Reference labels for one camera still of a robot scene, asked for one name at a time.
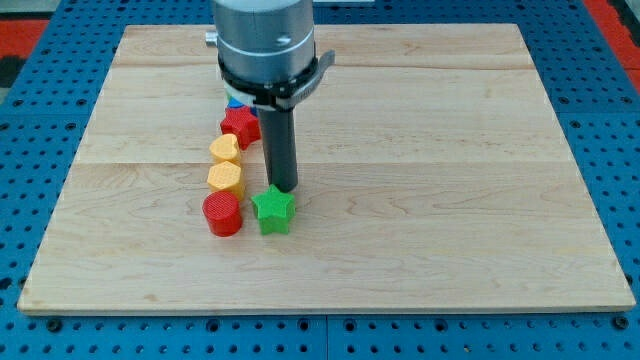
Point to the wooden board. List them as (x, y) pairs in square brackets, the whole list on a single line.
[(434, 178)]

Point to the green star block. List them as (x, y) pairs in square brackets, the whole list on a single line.
[(274, 210)]

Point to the yellow hexagon block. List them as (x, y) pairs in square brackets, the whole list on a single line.
[(227, 176)]

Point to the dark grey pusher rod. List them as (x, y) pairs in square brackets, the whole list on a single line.
[(279, 147)]

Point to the red cylinder block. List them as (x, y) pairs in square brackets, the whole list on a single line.
[(221, 210)]

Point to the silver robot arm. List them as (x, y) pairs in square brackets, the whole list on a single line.
[(267, 60)]

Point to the black clamp ring mount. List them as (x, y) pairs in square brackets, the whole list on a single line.
[(280, 96)]

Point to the yellow heart block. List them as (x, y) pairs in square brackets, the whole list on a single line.
[(225, 148)]

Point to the red star block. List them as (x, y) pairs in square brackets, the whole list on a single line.
[(243, 124)]

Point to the blue block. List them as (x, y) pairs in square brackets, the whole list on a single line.
[(236, 104)]

